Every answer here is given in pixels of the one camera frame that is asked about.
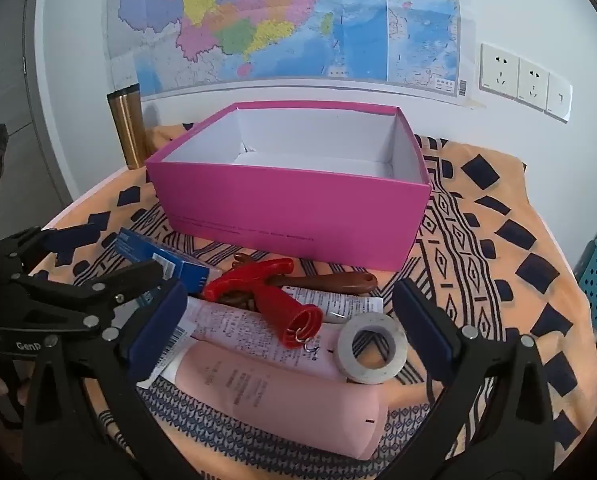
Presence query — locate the white barcoded packet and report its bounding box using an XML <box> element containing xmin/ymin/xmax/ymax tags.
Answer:
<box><xmin>146</xmin><ymin>320</ymin><xmax>195</xmax><ymax>386</ymax></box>

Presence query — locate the red plastic hook tool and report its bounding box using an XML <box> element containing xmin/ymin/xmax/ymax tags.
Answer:
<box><xmin>202</xmin><ymin>258</ymin><xmax>325</xmax><ymax>356</ymax></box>

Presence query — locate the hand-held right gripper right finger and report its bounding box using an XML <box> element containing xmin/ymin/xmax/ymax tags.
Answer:
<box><xmin>378</xmin><ymin>277</ymin><xmax>597</xmax><ymax>480</ymax></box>

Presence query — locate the printed paper leaflet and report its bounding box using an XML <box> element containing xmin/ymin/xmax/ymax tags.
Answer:
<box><xmin>186</xmin><ymin>296</ymin><xmax>349</xmax><ymax>378</ymax></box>

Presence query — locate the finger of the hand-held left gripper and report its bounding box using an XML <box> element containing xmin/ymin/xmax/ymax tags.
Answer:
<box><xmin>0</xmin><ymin>225</ymin><xmax>102</xmax><ymax>273</ymax></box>
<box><xmin>8</xmin><ymin>259</ymin><xmax>174</xmax><ymax>333</ymax></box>

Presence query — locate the grey door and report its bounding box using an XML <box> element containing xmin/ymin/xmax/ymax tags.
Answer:
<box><xmin>0</xmin><ymin>0</ymin><xmax>74</xmax><ymax>241</ymax></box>

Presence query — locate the colourful wall map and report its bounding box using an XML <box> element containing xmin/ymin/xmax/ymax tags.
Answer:
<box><xmin>106</xmin><ymin>0</ymin><xmax>474</xmax><ymax>102</ymax></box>

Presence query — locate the white cream tube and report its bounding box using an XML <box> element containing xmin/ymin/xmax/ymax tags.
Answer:
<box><xmin>283</xmin><ymin>285</ymin><xmax>385</xmax><ymax>326</ymax></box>

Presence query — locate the pink cardboard box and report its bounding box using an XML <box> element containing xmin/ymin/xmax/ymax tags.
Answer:
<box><xmin>145</xmin><ymin>101</ymin><xmax>433</xmax><ymax>272</ymax></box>

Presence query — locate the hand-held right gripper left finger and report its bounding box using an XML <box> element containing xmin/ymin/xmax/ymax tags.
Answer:
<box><xmin>22</xmin><ymin>280</ymin><xmax>199</xmax><ymax>480</ymax></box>

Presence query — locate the brown wooden massage tool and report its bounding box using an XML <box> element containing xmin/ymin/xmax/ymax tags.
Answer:
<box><xmin>218</xmin><ymin>252</ymin><xmax>380</xmax><ymax>311</ymax></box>

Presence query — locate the white tape roll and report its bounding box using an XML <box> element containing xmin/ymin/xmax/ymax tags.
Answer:
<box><xmin>335</xmin><ymin>312</ymin><xmax>409</xmax><ymax>386</ymax></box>

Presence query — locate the blue and white medicine box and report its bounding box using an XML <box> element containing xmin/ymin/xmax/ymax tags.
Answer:
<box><xmin>112</xmin><ymin>227</ymin><xmax>212</xmax><ymax>295</ymax></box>

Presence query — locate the gold metal thermos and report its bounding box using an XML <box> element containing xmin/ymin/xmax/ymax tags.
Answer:
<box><xmin>107</xmin><ymin>82</ymin><xmax>149</xmax><ymax>170</ymax></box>

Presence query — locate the large pink tube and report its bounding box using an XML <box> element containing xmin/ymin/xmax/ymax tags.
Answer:
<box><xmin>138</xmin><ymin>341</ymin><xmax>390</xmax><ymax>461</ymax></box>

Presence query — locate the white wall socket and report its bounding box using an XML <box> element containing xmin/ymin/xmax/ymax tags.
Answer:
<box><xmin>479</xmin><ymin>42</ymin><xmax>520</xmax><ymax>100</ymax></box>
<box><xmin>517</xmin><ymin>57</ymin><xmax>550</xmax><ymax>111</ymax></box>

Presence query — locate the orange patterned blanket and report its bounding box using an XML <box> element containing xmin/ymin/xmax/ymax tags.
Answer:
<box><xmin>28</xmin><ymin>122</ymin><xmax>597</xmax><ymax>480</ymax></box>

